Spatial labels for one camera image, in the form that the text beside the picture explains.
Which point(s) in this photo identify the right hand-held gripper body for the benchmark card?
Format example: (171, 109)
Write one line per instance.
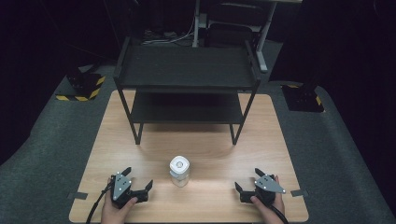
(268, 184)

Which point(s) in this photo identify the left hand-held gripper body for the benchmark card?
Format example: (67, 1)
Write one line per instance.
(120, 186)

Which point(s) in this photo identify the person's left hand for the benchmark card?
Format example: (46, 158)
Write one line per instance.
(113, 213)

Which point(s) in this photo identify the person's right hand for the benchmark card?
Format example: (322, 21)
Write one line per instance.
(271, 214)

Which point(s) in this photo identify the grey tape strip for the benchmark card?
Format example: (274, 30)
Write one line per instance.
(77, 195)
(299, 193)

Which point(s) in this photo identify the clear jar with white lid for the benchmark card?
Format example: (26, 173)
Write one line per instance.
(179, 169)

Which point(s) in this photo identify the black stand base striped tape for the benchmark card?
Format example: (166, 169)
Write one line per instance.
(303, 98)
(84, 85)

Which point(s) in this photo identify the black two-tier shelf rack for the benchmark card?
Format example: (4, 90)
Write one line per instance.
(186, 67)

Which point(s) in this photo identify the black chair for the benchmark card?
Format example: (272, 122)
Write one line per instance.
(232, 29)

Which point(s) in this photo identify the white desk frame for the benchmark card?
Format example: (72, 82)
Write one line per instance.
(263, 46)

